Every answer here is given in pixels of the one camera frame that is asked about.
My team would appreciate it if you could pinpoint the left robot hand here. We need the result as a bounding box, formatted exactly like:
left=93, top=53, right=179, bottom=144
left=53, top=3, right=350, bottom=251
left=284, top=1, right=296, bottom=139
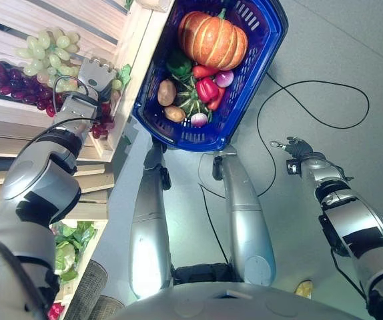
left=77, top=56, right=119, bottom=101

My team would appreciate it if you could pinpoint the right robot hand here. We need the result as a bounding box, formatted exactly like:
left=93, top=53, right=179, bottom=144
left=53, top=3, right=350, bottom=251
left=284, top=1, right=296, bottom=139
left=270, top=135, right=314, bottom=160

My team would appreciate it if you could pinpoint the blue plastic shopping basket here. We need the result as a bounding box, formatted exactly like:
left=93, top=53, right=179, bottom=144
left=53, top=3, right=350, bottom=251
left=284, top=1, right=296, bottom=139
left=131, top=0, right=290, bottom=153

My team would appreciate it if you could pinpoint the green grape leaf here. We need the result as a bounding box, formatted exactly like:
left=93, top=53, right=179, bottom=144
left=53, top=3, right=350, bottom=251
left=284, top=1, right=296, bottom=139
left=115, top=63, right=133, bottom=91

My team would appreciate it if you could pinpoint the red grape bunch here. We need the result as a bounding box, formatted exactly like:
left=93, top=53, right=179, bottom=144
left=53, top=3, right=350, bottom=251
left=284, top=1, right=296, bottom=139
left=90, top=101, right=116, bottom=139

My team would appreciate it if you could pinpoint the green grape bunch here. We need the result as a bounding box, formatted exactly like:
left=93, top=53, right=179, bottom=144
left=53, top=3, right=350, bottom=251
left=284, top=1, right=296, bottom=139
left=14, top=27, right=123, bottom=93

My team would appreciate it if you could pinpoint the brown potato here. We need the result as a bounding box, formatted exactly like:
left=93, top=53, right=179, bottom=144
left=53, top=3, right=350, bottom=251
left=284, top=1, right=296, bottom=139
left=157, top=79, right=178, bottom=107
left=163, top=105, right=187, bottom=123

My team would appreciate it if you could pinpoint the dark purple grape bunch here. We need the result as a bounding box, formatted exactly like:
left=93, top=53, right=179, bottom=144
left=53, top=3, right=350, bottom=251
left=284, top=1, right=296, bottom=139
left=0, top=61, right=64, bottom=118

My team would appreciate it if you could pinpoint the silver right robot leg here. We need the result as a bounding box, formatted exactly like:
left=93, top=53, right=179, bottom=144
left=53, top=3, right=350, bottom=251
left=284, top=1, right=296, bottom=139
left=211, top=146, right=278, bottom=287

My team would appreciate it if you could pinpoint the silver robot leg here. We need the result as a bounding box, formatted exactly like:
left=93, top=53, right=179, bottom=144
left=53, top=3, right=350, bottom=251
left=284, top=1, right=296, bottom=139
left=211, top=146, right=278, bottom=287
left=128, top=138, right=174, bottom=301

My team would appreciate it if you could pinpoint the green bell pepper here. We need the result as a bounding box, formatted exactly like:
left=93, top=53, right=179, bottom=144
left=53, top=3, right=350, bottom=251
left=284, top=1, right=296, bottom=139
left=166, top=49, right=194, bottom=77

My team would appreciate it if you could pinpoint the red chili pepper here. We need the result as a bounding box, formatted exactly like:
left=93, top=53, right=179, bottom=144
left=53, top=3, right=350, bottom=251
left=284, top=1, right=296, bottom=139
left=207, top=86, right=227, bottom=112

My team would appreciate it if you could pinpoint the green striped squash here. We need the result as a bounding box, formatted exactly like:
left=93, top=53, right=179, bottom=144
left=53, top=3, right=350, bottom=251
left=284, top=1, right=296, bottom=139
left=173, top=73, right=213, bottom=117

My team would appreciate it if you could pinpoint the purple red onion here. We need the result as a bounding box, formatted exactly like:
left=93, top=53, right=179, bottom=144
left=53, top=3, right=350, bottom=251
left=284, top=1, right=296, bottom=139
left=215, top=69, right=235, bottom=89
left=190, top=112, right=210, bottom=128

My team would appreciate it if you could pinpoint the red bell pepper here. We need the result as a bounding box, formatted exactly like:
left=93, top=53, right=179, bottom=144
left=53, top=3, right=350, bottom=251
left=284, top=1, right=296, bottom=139
left=195, top=77, right=220, bottom=103

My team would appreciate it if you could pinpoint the red tomato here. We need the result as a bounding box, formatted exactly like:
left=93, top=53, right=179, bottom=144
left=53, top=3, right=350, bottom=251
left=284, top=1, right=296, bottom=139
left=191, top=65, right=220, bottom=79

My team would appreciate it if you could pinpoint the orange pumpkin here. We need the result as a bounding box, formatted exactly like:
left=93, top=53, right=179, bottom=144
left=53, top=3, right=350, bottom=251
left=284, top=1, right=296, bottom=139
left=177, top=9, right=249, bottom=71

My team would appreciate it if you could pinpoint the yellow object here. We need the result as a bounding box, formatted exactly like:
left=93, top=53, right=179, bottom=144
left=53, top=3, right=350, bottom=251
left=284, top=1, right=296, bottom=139
left=294, top=279, right=314, bottom=298

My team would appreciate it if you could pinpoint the silver left robot leg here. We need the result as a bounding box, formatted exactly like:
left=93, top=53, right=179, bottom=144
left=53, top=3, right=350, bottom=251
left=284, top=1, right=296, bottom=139
left=128, top=138, right=174, bottom=301

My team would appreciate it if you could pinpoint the green leafy cabbage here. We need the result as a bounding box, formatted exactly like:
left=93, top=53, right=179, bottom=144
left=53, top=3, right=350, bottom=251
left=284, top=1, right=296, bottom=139
left=50, top=220, right=98, bottom=285

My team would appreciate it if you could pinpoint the silver robot torso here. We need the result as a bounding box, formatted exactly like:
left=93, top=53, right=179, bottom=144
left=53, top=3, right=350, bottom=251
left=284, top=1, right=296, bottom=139
left=109, top=281, right=364, bottom=320

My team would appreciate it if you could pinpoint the white cauliflower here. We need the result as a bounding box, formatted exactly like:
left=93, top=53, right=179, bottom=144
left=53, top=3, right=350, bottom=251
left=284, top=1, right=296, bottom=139
left=55, top=241, right=78, bottom=273

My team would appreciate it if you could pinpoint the grey mesh cylinder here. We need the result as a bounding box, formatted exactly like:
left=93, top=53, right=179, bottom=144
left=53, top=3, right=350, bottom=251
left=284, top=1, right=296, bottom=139
left=63, top=259, right=125, bottom=320

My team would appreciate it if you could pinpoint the red fruit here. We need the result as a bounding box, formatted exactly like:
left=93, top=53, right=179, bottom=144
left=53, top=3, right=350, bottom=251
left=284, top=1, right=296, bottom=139
left=47, top=302, right=65, bottom=320

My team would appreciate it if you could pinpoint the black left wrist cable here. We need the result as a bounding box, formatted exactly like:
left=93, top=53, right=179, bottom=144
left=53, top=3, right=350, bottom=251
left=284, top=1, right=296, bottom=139
left=52, top=75, right=89, bottom=101

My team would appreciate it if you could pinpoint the black floor cable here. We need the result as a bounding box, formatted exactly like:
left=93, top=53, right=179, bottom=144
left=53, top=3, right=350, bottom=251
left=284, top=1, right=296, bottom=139
left=196, top=71, right=370, bottom=267

